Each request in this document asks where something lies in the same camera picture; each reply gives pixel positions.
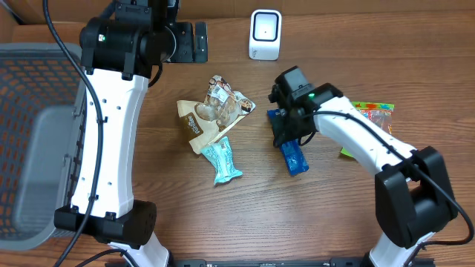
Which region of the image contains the grey plastic mesh basket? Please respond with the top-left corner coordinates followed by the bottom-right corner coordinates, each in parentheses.
top-left (1, 43), bottom-right (85, 251)

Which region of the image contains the beige nut snack pouch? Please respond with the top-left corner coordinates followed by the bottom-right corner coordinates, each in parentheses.
top-left (177, 75), bottom-right (256, 154)

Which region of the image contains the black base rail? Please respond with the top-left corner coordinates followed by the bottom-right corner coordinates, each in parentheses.
top-left (172, 257), bottom-right (437, 267)

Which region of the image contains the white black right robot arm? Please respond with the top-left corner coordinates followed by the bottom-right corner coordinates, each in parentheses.
top-left (269, 66), bottom-right (458, 266)

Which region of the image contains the light teal snack wrapper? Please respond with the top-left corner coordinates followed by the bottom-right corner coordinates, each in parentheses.
top-left (201, 136), bottom-right (243, 185)

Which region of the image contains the white barcode scanner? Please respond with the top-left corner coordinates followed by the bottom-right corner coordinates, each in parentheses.
top-left (249, 9), bottom-right (282, 61)

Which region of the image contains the green Haribo gummy bag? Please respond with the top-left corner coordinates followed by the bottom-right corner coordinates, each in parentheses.
top-left (340, 101), bottom-right (396, 159)

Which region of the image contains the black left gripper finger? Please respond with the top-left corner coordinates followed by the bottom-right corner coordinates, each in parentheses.
top-left (195, 22), bottom-right (208, 42)
top-left (194, 47), bottom-right (208, 62)

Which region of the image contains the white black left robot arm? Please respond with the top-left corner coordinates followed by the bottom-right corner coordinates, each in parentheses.
top-left (54, 1), bottom-right (208, 266)

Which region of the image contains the blue snack bar wrapper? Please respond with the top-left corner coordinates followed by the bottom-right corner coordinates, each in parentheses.
top-left (266, 109), bottom-right (309, 176)

